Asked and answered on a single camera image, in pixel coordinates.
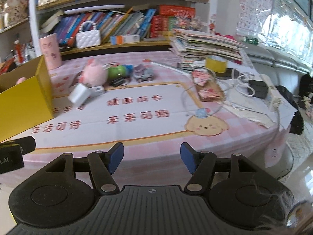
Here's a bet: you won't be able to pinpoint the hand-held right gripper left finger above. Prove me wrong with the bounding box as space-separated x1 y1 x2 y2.
45 142 125 193

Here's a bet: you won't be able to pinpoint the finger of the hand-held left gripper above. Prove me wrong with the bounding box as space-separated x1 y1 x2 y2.
10 136 36 155

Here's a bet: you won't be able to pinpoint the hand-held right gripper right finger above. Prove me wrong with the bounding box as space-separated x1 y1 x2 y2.
180 142 260 193

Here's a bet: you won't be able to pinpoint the yellow cardboard box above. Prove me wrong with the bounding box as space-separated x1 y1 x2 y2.
0 55 54 142

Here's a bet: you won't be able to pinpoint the pink plush pig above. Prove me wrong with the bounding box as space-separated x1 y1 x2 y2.
78 59 109 88

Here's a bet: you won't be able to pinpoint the green plastic toy figure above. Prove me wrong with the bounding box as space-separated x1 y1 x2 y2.
108 64 134 79

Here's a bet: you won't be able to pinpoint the pink printed tablecloth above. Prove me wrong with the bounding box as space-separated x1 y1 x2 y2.
0 51 296 191

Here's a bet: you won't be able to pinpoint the small white plug adapter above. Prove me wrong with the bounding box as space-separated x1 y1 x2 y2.
88 86 105 98

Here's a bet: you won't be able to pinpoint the white charger block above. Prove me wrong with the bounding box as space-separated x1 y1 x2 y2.
68 83 92 106

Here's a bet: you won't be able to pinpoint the loose paper sheets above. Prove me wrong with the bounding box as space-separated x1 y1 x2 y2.
220 98 277 128

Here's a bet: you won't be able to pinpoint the small black toy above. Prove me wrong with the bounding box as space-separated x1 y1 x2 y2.
111 77 130 87

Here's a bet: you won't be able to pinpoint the grey toy car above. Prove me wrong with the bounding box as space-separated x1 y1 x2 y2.
133 64 154 83

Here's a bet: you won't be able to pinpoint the red bottle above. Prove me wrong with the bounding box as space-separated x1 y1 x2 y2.
13 39 25 64

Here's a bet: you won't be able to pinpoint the pink cylinder container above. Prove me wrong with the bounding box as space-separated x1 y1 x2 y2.
39 33 63 70

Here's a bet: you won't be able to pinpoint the yellow tape roll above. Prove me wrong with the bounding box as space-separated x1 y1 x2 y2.
205 55 228 73

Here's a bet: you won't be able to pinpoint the black power adapter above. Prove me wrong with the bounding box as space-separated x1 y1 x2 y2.
247 80 269 99

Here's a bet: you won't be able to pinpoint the white power strip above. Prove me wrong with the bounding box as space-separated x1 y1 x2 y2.
259 75 282 112

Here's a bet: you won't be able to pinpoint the stack of magazines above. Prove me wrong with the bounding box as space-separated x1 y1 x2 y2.
169 28 247 65

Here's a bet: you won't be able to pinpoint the orange blue white box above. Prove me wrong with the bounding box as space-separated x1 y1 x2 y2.
110 34 140 45

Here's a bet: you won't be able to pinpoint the white quilted pearl handbag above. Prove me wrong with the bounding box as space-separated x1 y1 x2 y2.
75 21 101 49

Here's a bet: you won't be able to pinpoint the red boxed book set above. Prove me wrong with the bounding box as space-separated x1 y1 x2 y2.
150 15 181 39

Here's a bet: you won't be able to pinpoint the floral fabric bag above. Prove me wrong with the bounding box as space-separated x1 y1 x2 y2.
2 0 28 27

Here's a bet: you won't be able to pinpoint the row of shelf books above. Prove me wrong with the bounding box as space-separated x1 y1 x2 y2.
40 7 157 47

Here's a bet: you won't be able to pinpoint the grey sofa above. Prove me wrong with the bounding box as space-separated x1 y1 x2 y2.
245 46 313 98

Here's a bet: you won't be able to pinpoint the colourful paper ornament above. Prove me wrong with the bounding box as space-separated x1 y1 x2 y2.
175 15 203 31

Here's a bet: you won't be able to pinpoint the flat red box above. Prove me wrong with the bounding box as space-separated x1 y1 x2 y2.
158 4 196 16

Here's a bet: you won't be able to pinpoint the long white tube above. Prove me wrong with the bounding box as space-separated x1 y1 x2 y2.
64 4 125 15

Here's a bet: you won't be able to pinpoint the white cable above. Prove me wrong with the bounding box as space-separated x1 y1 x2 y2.
230 69 257 96

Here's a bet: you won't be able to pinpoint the wall calendar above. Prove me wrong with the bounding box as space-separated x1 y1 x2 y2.
236 0 274 38

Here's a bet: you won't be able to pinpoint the clear plastic wall poster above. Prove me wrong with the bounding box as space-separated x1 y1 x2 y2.
269 0 313 71

